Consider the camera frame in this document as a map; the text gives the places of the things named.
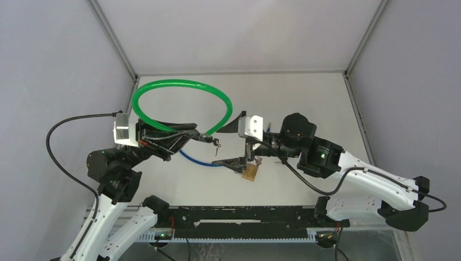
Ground white slotted cable duct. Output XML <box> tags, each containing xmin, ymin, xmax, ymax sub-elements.
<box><xmin>135</xmin><ymin>229</ymin><xmax>317</xmax><ymax>243</ymax></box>

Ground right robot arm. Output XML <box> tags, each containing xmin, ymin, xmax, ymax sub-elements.
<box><xmin>214</xmin><ymin>113</ymin><xmax>430</xmax><ymax>232</ymax></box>

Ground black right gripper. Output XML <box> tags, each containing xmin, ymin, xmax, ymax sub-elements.
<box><xmin>213</xmin><ymin>109</ymin><xmax>302</xmax><ymax>172</ymax></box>

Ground green cable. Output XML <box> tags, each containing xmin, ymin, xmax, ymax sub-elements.
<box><xmin>131</xmin><ymin>79</ymin><xmax>233</xmax><ymax>145</ymax></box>

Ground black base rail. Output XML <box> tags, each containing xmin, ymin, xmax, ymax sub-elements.
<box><xmin>154</xmin><ymin>206</ymin><xmax>338</xmax><ymax>236</ymax></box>

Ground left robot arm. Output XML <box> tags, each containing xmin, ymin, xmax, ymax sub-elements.
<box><xmin>60</xmin><ymin>113</ymin><xmax>201</xmax><ymax>260</ymax></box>

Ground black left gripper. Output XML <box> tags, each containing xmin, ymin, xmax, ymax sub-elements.
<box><xmin>123</xmin><ymin>115</ymin><xmax>200</xmax><ymax>169</ymax></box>

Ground large padlock silver keys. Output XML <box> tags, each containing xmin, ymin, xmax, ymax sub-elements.
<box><xmin>254</xmin><ymin>156</ymin><xmax>263</xmax><ymax>166</ymax></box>

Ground right black camera cable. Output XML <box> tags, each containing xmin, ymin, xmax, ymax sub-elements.
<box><xmin>259</xmin><ymin>140</ymin><xmax>447</xmax><ymax>213</ymax></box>

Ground blue cable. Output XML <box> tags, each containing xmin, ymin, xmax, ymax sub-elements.
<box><xmin>178</xmin><ymin>149</ymin><xmax>224</xmax><ymax>168</ymax></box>

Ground large brass padlock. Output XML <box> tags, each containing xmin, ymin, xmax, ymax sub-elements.
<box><xmin>234</xmin><ymin>164</ymin><xmax>259</xmax><ymax>182</ymax></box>

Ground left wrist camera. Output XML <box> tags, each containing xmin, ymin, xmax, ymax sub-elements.
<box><xmin>113</xmin><ymin>113</ymin><xmax>139</xmax><ymax>147</ymax></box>

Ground green cable lock keys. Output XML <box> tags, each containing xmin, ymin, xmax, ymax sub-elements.
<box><xmin>212</xmin><ymin>138</ymin><xmax>222</xmax><ymax>157</ymax></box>

